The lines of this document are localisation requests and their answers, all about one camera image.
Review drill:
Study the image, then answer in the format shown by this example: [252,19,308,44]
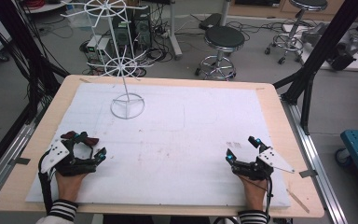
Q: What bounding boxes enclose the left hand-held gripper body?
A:
[39,136,98,177]

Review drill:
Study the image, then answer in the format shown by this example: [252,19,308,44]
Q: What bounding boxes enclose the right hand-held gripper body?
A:
[231,146,296,181]

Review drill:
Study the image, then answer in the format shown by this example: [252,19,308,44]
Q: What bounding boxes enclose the dark red bow hair clip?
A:
[60,130,101,147]

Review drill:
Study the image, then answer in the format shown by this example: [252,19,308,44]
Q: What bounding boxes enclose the person's right hand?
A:
[236,174,269,213]

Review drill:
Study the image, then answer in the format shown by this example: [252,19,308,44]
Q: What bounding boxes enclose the person's left hand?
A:
[55,172,89,203]

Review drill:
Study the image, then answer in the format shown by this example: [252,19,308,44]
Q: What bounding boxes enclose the light wooden table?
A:
[0,74,325,219]

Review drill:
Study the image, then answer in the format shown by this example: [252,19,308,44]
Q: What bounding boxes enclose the grey tape piece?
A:
[298,169,319,179]
[7,156,32,166]

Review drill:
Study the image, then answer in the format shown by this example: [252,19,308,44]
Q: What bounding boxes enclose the white foam mat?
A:
[25,81,292,209]

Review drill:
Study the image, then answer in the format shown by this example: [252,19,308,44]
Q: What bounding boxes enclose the thin wooden stick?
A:
[285,188,310,215]

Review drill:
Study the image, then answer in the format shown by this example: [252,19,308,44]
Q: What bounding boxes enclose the white box device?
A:
[85,35,114,64]

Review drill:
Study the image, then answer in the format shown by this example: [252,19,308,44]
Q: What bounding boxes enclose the black round stool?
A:
[194,24,246,82]

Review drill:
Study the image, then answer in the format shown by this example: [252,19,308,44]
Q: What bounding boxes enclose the grey round stool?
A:
[263,0,329,65]

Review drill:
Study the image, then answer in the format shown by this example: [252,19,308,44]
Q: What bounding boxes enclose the black computer tower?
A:
[111,5,153,59]

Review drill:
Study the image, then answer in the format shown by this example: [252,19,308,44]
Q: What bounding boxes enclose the grey machine on white board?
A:
[299,21,358,73]

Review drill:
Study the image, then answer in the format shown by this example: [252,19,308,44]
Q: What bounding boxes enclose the black flat case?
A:
[198,12,224,31]

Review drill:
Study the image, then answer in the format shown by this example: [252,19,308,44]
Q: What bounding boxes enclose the grey desk leg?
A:
[166,0,184,61]

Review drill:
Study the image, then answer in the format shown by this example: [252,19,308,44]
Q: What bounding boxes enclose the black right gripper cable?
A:
[264,175,275,222]

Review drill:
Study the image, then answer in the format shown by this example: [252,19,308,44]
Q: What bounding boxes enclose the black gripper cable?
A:
[264,175,275,222]
[37,148,56,217]

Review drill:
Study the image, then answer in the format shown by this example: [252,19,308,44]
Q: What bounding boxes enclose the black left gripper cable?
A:
[37,148,56,217]

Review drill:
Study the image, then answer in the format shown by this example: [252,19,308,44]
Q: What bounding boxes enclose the aluminium rail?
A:
[281,99,350,224]
[0,120,41,203]

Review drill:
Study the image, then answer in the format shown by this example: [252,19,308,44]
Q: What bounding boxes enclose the white wire display rack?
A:
[60,0,157,120]

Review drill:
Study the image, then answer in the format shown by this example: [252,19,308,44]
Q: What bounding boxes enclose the black metal frame post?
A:
[272,0,358,136]
[0,0,71,185]

